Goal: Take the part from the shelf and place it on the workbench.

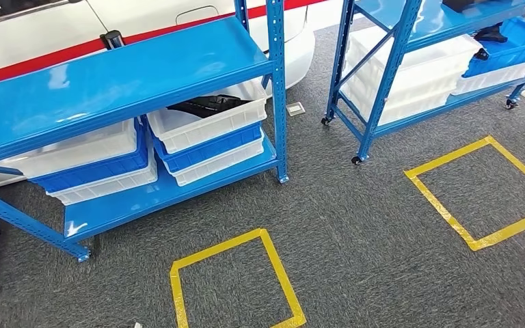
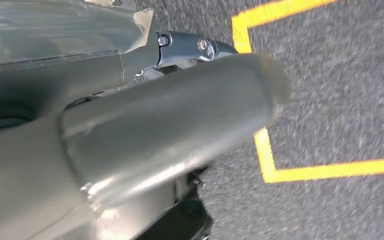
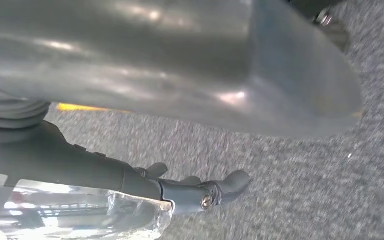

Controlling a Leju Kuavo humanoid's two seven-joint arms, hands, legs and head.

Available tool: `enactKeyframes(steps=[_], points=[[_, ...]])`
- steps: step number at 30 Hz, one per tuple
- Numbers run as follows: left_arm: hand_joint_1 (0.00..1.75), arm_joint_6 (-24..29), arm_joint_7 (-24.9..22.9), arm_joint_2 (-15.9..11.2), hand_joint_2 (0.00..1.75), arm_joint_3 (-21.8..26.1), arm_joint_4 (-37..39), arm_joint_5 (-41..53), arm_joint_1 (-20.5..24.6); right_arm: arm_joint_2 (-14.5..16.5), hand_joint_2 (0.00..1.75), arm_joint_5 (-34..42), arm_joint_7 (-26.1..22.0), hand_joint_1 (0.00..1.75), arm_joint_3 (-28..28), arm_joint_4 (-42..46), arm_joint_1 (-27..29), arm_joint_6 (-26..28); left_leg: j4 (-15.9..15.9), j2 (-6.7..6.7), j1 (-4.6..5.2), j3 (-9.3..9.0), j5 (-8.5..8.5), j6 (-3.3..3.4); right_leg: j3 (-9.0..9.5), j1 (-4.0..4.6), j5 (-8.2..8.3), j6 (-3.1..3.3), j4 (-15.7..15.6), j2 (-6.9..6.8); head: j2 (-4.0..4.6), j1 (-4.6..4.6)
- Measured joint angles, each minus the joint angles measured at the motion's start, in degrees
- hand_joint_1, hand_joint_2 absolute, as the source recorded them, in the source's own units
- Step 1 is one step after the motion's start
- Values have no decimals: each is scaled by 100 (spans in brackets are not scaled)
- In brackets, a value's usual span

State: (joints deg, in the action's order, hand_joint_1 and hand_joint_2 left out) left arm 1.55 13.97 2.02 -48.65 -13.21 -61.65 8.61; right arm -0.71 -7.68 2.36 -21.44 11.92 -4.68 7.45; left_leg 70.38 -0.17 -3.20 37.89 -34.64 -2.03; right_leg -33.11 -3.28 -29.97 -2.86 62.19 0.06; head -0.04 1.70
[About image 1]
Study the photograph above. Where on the black ribbed plastic part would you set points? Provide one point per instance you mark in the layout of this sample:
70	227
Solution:
208	106

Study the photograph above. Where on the blue metal shelf rack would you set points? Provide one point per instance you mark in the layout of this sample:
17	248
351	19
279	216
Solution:
430	22
108	86

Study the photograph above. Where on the white plastic bin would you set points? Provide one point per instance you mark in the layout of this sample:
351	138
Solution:
77	151
199	131
217	165
108	188
489	81
425	59
407	106

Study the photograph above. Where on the black plastic panel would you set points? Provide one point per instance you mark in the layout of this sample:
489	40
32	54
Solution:
461	4

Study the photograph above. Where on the white vehicle with red stripe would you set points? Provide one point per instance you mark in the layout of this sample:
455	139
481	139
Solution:
40	36

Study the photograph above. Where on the black barrier post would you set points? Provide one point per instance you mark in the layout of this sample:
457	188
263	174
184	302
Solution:
113	40

